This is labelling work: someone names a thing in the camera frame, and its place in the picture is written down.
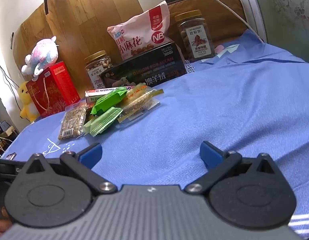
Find light green wafer packet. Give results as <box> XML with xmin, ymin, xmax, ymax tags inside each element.
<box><xmin>83</xmin><ymin>107</ymin><xmax>124</xmax><ymax>137</ymax></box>

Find tall gold-lid nut jar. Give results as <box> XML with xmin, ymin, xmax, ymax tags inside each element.
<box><xmin>174</xmin><ymin>10</ymin><xmax>216</xmax><ymax>62</ymax></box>

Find frosted glass window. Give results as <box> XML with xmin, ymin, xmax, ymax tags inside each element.
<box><xmin>252</xmin><ymin>0</ymin><xmax>309</xmax><ymax>64</ymax></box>

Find yellow plush duck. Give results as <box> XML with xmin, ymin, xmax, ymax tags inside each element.
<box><xmin>18</xmin><ymin>81</ymin><xmax>40</xmax><ymax>123</ymax></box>

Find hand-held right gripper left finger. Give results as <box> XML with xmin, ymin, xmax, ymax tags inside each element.
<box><xmin>18</xmin><ymin>142</ymin><xmax>118</xmax><ymax>193</ymax></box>

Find clear yellow-edged snack packet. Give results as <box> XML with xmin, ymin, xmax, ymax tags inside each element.
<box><xmin>125</xmin><ymin>84</ymin><xmax>163</xmax><ymax>105</ymax></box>
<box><xmin>118</xmin><ymin>97</ymin><xmax>160</xmax><ymax>123</ymax></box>

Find clear nut packet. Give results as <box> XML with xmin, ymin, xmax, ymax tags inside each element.
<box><xmin>57</xmin><ymin>104</ymin><xmax>89</xmax><ymax>142</ymax></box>

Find person's left hand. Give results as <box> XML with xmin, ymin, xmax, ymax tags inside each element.
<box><xmin>0</xmin><ymin>206</ymin><xmax>13</xmax><ymax>233</ymax></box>

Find dark green wafer packet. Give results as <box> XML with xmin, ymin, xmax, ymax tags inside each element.
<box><xmin>91</xmin><ymin>86</ymin><xmax>128</xmax><ymax>117</ymax></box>

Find pink snack bag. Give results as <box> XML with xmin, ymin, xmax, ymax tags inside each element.
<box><xmin>107</xmin><ymin>1</ymin><xmax>175</xmax><ymax>61</ymax></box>

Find black box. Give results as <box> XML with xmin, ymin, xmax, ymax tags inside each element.
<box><xmin>100</xmin><ymin>42</ymin><xmax>187</xmax><ymax>88</ymax></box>

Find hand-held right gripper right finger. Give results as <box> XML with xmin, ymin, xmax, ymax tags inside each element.
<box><xmin>185</xmin><ymin>141</ymin><xmax>282</xmax><ymax>193</ymax></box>

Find short gold-lid nut jar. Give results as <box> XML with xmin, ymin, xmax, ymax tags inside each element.
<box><xmin>84</xmin><ymin>50</ymin><xmax>114</xmax><ymax>87</ymax></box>

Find blue bed sheet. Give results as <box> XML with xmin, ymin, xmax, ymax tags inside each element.
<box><xmin>1</xmin><ymin>29</ymin><xmax>309</xmax><ymax>240</ymax></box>

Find wooden board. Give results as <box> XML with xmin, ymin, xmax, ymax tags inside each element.
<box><xmin>12</xmin><ymin>0</ymin><xmax>138</xmax><ymax>100</ymax></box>

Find brown cushion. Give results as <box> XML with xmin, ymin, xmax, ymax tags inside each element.
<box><xmin>167</xmin><ymin>0</ymin><xmax>247</xmax><ymax>55</ymax></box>

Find pink white plush toy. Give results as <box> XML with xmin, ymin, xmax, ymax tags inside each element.
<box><xmin>21</xmin><ymin>35</ymin><xmax>59</xmax><ymax>82</ymax></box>

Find tangled white cables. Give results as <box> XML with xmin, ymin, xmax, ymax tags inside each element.
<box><xmin>0</xmin><ymin>117</ymin><xmax>20</xmax><ymax>157</ymax></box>

